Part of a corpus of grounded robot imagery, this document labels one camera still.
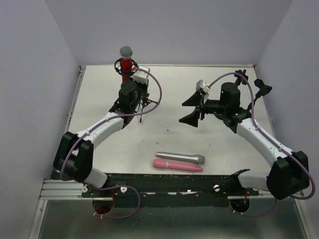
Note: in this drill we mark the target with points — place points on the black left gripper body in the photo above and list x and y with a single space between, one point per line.
143 87

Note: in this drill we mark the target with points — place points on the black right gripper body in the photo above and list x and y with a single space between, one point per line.
202 108

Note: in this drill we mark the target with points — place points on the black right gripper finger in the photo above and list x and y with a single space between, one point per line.
193 101
191 119

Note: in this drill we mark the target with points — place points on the black tripod shock-mount stand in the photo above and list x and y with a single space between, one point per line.
128 105

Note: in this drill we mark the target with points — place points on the black round-base mic stand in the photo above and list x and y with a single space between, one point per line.
263 89
240 77

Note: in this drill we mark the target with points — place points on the red glitter microphone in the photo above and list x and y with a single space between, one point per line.
126 63

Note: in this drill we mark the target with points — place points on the silver microphone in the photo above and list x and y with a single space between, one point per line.
195 158

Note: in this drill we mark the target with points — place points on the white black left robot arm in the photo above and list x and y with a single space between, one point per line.
74 157

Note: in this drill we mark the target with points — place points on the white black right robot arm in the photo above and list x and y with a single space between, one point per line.
288 169

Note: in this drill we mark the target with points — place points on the pink microphone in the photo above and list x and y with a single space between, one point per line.
164 164

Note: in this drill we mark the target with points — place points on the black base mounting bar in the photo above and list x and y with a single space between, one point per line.
169 190

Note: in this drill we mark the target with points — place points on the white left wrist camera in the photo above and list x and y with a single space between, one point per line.
140 75

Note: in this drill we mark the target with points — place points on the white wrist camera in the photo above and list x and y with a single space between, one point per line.
203 87
140 75

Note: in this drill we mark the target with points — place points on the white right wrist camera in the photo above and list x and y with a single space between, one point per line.
203 87

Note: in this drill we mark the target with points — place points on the aluminium frame rail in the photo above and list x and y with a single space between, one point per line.
65 190

